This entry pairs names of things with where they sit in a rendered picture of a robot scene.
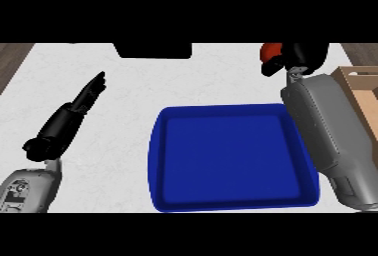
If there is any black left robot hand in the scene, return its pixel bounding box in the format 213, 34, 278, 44
21, 70, 108, 163

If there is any red bell pepper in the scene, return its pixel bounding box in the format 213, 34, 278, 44
260, 43, 285, 64

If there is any blue tray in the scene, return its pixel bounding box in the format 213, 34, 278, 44
147, 103, 322, 213

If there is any cardboard box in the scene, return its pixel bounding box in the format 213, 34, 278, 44
330, 65, 378, 138

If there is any black appliance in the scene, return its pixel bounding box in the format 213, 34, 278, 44
114, 43, 195, 60

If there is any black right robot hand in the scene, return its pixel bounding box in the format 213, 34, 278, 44
260, 43, 331, 78

